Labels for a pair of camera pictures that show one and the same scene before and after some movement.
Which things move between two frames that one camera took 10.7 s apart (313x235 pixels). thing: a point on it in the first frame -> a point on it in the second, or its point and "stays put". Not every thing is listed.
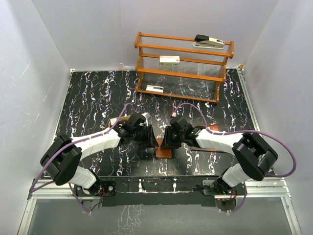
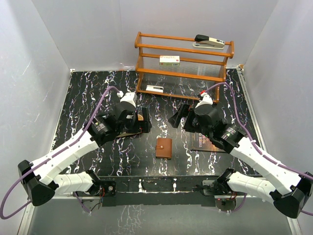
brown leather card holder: [162, 152] stays put
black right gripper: [167, 142] -> [175, 120]
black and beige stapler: [203, 41] stays put
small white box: [154, 88] stays put
